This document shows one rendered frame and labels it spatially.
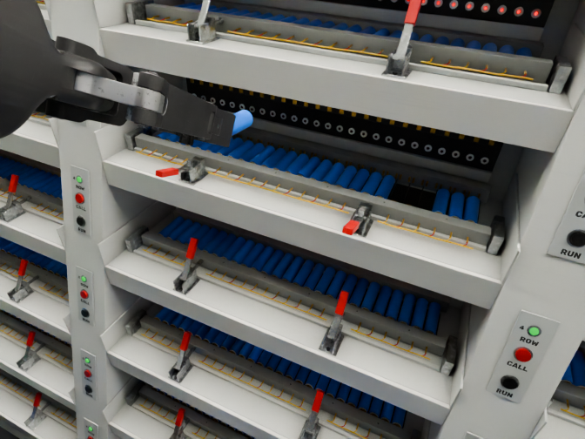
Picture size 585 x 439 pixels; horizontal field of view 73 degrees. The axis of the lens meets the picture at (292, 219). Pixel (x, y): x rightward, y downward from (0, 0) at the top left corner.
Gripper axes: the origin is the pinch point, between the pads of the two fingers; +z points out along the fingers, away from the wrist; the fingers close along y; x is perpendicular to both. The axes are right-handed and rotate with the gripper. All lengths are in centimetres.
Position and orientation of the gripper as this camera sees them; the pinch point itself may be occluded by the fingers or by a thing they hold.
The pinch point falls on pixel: (196, 121)
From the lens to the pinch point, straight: 35.4
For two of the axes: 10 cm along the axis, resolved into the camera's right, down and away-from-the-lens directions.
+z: 3.3, -0.6, 9.4
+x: -2.4, 9.6, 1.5
